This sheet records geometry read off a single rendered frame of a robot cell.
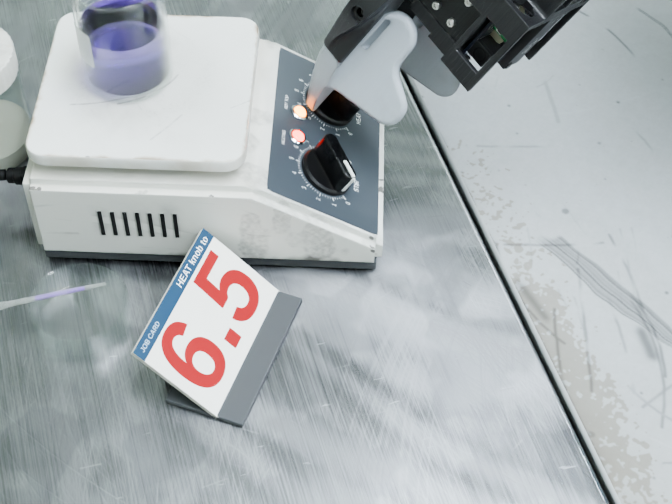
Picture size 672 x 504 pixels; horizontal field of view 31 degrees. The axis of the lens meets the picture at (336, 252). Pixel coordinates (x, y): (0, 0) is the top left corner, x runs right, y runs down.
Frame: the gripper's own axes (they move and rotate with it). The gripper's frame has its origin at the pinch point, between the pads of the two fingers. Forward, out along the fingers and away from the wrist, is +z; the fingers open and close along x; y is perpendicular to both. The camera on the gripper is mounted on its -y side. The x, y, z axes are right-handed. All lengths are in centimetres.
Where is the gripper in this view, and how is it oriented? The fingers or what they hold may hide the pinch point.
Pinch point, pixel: (336, 74)
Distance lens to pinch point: 73.7
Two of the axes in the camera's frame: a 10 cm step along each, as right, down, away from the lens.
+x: 5.9, -3.6, 7.2
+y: 6.2, 7.7, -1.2
